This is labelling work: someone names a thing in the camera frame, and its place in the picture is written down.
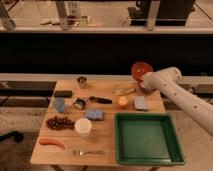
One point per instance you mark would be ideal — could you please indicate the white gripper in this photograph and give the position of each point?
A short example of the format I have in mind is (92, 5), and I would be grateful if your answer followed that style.
(147, 81)

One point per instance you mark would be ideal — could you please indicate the red bowl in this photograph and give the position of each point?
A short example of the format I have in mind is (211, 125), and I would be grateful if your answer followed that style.
(139, 69)

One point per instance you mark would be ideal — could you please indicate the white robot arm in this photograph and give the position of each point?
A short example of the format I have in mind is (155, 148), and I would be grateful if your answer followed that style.
(165, 81)

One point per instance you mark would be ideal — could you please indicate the purple bowl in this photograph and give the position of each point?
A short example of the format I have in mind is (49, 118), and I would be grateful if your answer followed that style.
(146, 90)

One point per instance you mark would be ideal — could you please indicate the grey blue sponge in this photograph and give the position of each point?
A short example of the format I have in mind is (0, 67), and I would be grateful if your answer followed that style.
(140, 103)

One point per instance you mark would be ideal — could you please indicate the yellow banana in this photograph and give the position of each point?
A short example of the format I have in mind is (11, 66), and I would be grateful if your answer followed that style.
(123, 91)

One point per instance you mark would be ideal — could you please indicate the orange apple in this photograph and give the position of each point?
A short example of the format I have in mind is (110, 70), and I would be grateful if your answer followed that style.
(122, 102)

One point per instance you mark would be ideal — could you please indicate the green plastic tray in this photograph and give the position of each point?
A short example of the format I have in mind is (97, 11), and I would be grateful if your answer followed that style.
(147, 139)

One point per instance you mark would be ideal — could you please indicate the blue cloth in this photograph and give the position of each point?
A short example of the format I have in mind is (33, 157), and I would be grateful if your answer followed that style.
(94, 114)

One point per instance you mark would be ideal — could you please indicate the small metal cup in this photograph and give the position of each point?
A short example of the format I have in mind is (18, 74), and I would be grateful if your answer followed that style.
(82, 82)

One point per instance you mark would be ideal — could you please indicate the small black tin can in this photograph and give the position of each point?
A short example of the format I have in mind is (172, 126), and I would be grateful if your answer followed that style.
(79, 103)

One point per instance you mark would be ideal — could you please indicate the white paper cup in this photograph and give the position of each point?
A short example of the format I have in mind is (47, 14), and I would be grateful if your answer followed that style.
(83, 127)

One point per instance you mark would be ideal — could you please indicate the wooden table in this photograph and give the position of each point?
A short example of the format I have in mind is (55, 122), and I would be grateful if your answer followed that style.
(102, 136)

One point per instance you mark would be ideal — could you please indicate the light blue cup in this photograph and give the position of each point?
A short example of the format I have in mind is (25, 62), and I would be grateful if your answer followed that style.
(60, 105)

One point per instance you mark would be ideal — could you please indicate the black rectangular block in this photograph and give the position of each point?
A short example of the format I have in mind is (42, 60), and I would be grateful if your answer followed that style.
(63, 93)

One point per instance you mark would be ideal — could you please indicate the bunch of red grapes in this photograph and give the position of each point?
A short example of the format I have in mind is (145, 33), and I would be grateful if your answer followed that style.
(60, 123)

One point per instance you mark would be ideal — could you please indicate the metal fork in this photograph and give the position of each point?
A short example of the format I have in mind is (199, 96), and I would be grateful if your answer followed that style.
(83, 152)

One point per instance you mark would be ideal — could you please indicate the orange carrot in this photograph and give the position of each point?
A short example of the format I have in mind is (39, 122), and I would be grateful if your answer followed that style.
(48, 141)

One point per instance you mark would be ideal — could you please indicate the black handled tool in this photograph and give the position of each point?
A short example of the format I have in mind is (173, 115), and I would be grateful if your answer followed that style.
(100, 100)

